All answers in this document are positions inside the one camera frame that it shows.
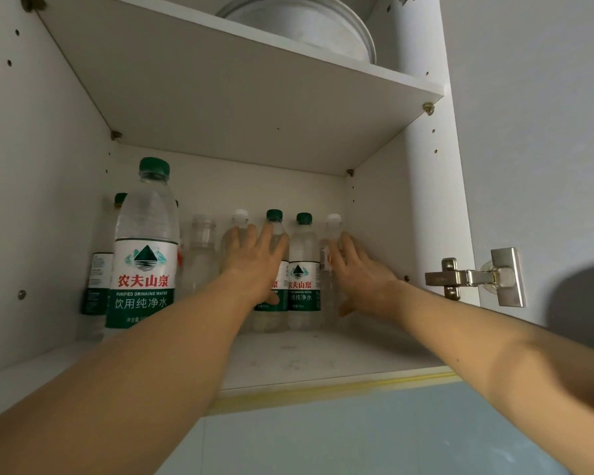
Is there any group of bottles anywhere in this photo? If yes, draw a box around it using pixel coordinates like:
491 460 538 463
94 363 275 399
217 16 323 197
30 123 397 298
81 156 323 342

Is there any grey wall cabinet door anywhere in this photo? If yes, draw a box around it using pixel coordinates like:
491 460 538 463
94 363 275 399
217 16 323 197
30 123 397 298
438 0 594 357

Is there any person's right forearm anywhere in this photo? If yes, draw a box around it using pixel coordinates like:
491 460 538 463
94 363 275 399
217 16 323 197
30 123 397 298
391 281 594 475

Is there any person's left hand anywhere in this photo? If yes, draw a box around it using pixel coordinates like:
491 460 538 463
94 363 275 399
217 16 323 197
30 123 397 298
221 222 290 310

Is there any white wall cabinet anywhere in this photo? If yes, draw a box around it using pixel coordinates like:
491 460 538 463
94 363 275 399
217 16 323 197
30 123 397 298
0 0 481 416

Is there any white plastic basin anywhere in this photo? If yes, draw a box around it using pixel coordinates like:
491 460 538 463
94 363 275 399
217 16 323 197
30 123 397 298
216 0 377 65

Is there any person's right hand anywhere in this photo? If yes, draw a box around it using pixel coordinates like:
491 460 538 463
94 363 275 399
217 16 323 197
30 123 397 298
326 232 407 320

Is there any person's left forearm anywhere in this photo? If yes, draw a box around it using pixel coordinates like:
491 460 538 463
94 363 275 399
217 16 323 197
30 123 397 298
0 271 258 475

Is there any white-cap clear bottle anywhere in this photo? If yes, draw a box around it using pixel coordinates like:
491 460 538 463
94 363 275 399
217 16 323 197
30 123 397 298
221 208 251 272

